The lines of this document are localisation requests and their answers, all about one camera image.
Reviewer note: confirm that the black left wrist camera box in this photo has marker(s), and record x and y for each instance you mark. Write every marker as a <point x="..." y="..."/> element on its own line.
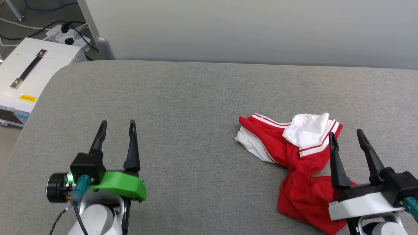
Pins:
<point x="87" y="166"/>

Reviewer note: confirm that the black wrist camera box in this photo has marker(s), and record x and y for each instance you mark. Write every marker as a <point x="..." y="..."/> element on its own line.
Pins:
<point x="403" y="186"/>
<point x="87" y="166"/>

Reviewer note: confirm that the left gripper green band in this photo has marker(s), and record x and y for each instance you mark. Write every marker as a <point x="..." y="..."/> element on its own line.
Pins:
<point x="122" y="186"/>

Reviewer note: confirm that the red and white garment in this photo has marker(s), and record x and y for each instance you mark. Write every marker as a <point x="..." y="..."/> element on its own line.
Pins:
<point x="303" y="189"/>

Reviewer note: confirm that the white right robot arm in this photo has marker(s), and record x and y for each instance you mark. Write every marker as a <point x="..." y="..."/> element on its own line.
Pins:
<point x="380" y="227"/>

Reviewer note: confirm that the grey metal post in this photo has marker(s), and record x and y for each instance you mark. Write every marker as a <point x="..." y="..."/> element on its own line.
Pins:
<point x="94" y="29"/>

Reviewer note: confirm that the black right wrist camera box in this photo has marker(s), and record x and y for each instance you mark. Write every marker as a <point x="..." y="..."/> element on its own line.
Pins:
<point x="403" y="186"/>

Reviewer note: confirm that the white power strip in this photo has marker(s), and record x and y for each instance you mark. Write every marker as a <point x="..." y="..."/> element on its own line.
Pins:
<point x="73" y="34"/>

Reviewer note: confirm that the grey slanted metal leg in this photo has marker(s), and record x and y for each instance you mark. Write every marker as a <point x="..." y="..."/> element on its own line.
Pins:
<point x="14" y="9"/>

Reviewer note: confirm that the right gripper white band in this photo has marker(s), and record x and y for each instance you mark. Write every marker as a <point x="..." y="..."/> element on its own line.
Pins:
<point x="362" y="204"/>

